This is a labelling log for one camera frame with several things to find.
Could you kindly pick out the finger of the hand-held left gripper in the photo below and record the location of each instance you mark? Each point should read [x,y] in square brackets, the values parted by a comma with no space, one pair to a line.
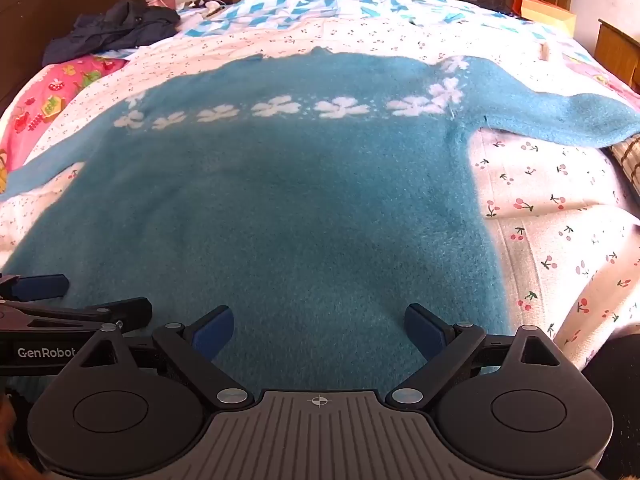
[42,286]
[127,310]

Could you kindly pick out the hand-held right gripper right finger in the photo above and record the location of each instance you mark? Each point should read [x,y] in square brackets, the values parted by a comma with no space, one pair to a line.
[425,332]

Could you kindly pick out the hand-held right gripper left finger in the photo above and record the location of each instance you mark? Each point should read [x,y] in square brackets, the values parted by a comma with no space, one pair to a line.
[215,334]

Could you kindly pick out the teal fleece towel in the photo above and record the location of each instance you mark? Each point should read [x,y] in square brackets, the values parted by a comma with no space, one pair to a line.
[300,200]

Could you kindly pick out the cherry print bed sheet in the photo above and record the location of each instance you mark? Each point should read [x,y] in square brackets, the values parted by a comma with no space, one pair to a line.
[550,220]

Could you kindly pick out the pink cartoon print blanket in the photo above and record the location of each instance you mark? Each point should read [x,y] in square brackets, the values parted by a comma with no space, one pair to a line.
[55,95]

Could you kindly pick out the person's dark clothing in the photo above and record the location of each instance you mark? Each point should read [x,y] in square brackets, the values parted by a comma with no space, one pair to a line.
[615,375]

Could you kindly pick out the plaid pillow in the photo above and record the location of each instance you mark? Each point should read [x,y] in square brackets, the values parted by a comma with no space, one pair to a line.
[627,160]

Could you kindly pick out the dark navy jacket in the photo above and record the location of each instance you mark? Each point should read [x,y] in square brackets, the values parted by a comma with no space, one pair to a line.
[115,27]

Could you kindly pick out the dark wooden headboard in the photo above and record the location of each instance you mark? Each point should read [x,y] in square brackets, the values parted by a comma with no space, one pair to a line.
[50,5]

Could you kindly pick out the small cream wooden block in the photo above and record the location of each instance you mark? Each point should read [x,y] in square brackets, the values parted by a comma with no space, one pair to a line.
[544,51]

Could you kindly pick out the pink printed cloth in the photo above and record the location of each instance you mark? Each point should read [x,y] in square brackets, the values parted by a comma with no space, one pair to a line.
[585,67]

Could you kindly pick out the small white object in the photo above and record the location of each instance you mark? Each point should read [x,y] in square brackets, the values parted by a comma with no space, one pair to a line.
[215,8]

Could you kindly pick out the blue white checkered quilt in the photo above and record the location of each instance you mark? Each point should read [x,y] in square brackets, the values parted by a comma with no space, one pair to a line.
[300,7]

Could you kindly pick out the orange box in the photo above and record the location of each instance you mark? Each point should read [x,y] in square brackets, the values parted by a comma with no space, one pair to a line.
[542,12]

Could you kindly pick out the wooden bedside cabinet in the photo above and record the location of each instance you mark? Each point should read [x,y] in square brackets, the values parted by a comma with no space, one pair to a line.
[617,50]

